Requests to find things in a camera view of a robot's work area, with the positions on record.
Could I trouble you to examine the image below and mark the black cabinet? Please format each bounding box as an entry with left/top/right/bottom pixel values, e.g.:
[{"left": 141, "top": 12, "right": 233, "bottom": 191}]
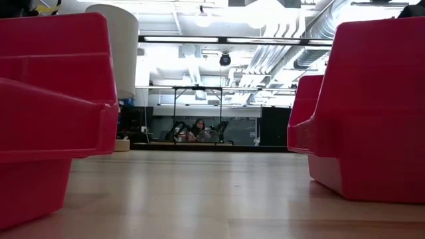
[{"left": 118, "top": 106, "right": 154, "bottom": 133}]

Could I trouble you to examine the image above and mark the silver ventilation duct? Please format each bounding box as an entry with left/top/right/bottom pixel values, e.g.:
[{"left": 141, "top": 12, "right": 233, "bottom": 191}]
[{"left": 294, "top": 0, "right": 358, "bottom": 69}]

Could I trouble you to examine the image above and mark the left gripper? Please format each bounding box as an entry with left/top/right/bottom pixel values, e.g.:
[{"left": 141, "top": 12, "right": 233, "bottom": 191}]
[{"left": 0, "top": 0, "right": 62, "bottom": 19}]

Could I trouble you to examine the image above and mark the white shade wooden base lamp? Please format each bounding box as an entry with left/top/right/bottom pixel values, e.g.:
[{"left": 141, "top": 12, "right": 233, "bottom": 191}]
[{"left": 85, "top": 3, "right": 139, "bottom": 153}]

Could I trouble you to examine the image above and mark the person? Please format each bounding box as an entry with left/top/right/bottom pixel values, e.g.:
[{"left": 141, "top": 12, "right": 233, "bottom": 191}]
[{"left": 186, "top": 118, "right": 213, "bottom": 143}]

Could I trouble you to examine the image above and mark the black folding table frame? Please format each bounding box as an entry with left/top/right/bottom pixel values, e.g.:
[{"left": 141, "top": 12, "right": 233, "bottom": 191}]
[{"left": 171, "top": 86, "right": 224, "bottom": 144}]

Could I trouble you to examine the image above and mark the red plastic bin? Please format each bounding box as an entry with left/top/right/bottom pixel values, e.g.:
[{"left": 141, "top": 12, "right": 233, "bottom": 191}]
[
  {"left": 0, "top": 12, "right": 120, "bottom": 232},
  {"left": 286, "top": 15, "right": 425, "bottom": 204}
]

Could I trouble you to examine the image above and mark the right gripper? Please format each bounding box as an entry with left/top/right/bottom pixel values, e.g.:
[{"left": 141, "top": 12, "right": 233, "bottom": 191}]
[{"left": 397, "top": 3, "right": 425, "bottom": 18}]

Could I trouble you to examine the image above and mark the black panel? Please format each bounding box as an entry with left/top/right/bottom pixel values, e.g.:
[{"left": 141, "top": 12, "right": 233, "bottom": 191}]
[{"left": 260, "top": 106, "right": 292, "bottom": 147}]

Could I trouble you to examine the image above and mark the black overhead camera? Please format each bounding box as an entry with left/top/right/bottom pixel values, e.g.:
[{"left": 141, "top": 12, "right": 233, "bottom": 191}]
[{"left": 218, "top": 52, "right": 232, "bottom": 68}]

